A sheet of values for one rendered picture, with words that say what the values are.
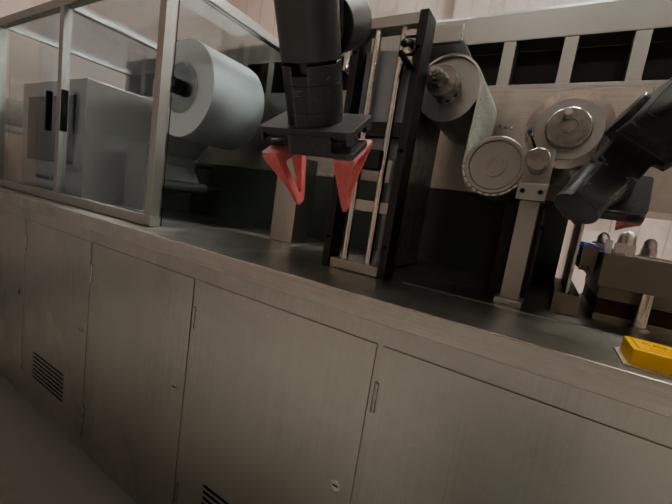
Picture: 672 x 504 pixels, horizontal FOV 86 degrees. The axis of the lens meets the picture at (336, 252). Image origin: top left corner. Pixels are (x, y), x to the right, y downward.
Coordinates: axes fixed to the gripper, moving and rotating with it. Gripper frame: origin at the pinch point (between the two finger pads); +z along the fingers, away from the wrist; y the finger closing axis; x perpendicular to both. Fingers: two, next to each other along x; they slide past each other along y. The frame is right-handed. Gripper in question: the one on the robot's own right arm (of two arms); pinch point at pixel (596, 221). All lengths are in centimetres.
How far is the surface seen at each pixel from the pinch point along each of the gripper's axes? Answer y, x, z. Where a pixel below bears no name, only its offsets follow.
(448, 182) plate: -38, 25, 31
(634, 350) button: 6.2, -23.0, -9.1
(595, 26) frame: -9, 64, 11
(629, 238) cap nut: 5.7, 1.0, 5.9
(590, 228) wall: 15, 154, 267
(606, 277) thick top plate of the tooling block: 3.8, -6.3, 7.9
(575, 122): -6.7, 18.1, -3.8
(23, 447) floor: -152, -111, 28
